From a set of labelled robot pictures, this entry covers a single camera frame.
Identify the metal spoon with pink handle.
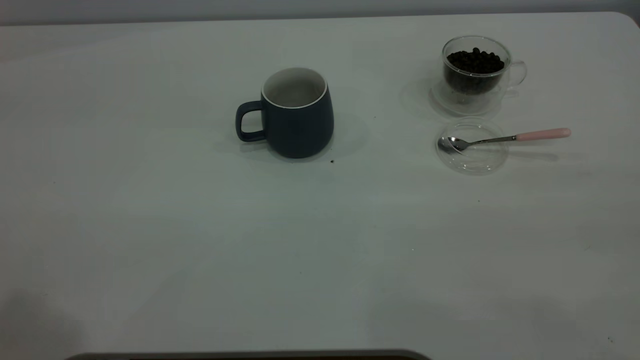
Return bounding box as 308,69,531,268
437,128,572,154

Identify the dark blue ceramic mug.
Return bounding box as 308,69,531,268
235,67,335,160

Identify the clear double-wall glass cup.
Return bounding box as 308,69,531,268
431,35,528,117

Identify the dark coffee beans pile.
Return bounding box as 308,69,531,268
446,47,506,96

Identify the clear round glass lid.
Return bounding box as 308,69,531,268
436,117,510,175

